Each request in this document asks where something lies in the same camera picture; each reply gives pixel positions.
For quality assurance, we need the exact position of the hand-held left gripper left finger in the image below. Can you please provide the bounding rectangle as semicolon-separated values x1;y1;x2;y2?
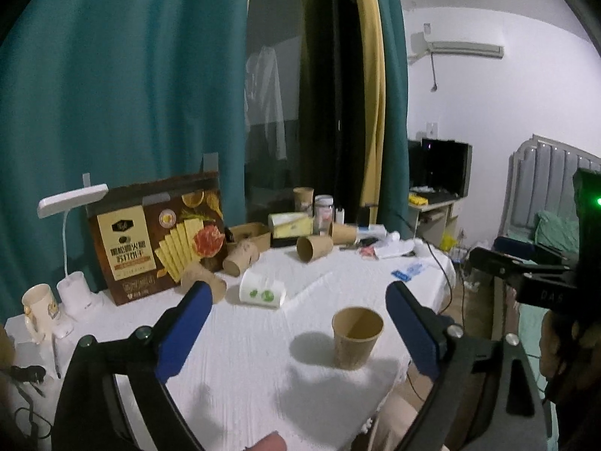
51;281;213;451

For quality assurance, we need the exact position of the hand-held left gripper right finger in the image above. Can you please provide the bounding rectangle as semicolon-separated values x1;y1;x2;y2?
386;281;557;451

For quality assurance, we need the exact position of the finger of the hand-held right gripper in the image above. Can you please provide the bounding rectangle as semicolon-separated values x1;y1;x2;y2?
468;246;571;288
493;236;566;260

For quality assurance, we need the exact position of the brown paper cup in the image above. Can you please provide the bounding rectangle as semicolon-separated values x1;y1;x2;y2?
293;187;315;213
328;222;359;245
181;262;228;304
296;235;334;264
331;306;385;370
222;239;260;277

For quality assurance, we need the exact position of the white paper cup green print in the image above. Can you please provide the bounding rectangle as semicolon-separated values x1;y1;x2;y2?
239;268;287;308

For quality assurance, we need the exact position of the teal pillow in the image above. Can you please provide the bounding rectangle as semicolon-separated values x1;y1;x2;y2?
534;210;581;257

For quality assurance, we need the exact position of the blue packet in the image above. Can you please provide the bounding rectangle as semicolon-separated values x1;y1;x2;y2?
391;263;427;281

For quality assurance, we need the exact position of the grey padded headboard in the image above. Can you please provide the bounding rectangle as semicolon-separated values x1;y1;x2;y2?
498;134;601;240

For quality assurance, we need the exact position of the beige computer desk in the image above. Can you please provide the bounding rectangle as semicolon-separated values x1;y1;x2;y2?
408;190;463;249

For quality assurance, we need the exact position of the crumpled white tissue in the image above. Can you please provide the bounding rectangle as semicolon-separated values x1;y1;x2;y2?
373;231;430;260

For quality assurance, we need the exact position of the white tablecloth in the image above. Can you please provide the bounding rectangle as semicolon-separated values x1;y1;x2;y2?
4;224;457;451

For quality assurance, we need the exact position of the brown cracker box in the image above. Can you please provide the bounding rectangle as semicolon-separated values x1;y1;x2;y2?
87;171;225;306

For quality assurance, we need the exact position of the black computer monitor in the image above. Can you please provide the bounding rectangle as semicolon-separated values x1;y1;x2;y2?
421;138;473;197

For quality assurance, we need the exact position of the white desk lamp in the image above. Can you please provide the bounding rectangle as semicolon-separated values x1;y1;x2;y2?
38;184;110;319

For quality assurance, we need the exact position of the small open cardboard box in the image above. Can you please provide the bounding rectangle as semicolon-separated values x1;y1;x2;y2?
226;222;272;252

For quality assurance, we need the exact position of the white ceramic mug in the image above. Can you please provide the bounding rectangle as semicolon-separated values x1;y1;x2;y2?
21;284;62;345

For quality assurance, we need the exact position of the clear glass jar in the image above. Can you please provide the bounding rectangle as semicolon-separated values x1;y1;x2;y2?
314;194;334;236

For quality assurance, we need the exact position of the yellow tissue box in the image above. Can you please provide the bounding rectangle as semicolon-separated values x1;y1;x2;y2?
268;212;314;239

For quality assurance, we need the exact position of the narrow teal curtain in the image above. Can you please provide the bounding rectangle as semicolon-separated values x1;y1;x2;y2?
368;0;411;238

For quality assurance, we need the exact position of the white air conditioner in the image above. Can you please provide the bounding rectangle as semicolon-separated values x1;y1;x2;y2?
408;32;504;64

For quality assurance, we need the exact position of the yellow curtain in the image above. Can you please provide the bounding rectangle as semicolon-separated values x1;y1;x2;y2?
345;0;387;226

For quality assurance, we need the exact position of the wide teal curtain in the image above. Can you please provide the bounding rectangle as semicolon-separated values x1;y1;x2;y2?
0;0;254;322

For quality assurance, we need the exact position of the black cable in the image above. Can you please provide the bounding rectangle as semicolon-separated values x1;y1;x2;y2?
0;365;52;442

